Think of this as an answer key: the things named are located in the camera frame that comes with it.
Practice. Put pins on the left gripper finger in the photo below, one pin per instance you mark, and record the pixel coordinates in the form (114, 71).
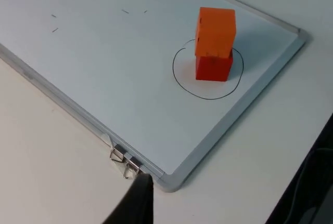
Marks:
(138, 203)

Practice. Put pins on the red cube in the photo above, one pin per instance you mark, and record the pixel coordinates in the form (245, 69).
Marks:
(213, 68)

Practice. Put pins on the orange cube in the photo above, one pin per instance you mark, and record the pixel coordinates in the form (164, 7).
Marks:
(214, 31)

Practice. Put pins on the silver binder clip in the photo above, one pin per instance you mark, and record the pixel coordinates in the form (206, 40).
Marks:
(118, 152)
(132, 166)

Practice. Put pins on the grey-framed whiteboard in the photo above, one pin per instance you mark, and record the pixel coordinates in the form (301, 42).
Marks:
(117, 65)

